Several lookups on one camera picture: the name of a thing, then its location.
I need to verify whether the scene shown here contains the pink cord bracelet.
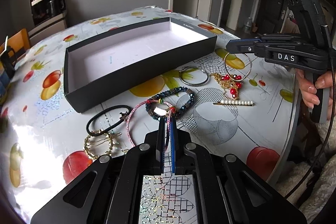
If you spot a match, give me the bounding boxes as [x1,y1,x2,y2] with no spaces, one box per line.
[126,99,177,159]

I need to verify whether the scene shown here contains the dark blue beaded bracelet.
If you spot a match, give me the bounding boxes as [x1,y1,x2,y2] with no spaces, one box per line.
[144,87,196,119]

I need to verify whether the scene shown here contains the gold chain red beads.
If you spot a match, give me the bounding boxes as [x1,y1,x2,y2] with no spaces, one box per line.
[210,73,242,100]

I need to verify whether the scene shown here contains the silver bangle ring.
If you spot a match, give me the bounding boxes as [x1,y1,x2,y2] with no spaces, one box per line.
[179,65,210,87]

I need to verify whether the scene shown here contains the pearl hair pin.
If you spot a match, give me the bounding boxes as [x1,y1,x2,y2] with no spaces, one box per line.
[213,100,255,107]

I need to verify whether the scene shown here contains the black elastic hair tie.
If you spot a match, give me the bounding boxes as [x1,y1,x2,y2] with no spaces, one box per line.
[86,104,132,138]

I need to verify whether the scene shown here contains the right hand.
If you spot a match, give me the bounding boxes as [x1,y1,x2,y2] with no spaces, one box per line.
[295,69,333,109]

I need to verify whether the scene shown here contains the water bottle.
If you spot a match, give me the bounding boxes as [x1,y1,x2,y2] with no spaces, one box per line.
[244,17,252,33]

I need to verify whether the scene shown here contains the fruit pattern tablecloth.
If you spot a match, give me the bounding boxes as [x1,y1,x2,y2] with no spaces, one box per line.
[1,6,297,223]

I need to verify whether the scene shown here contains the black shallow cardboard box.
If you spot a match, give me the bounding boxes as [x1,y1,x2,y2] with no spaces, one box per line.
[64,17,217,113]

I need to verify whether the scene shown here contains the grey cabinet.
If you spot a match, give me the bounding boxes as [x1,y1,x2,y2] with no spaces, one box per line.
[28,13,67,46]

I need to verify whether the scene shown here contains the wooden chair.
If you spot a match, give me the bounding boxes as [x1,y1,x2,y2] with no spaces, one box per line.
[1,28,31,60]

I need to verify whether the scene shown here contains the black mug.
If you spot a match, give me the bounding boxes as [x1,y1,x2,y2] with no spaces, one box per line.
[1,46,17,79]

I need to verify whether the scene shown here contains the black cable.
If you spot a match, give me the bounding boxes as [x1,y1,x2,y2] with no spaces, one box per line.
[284,25,336,200]

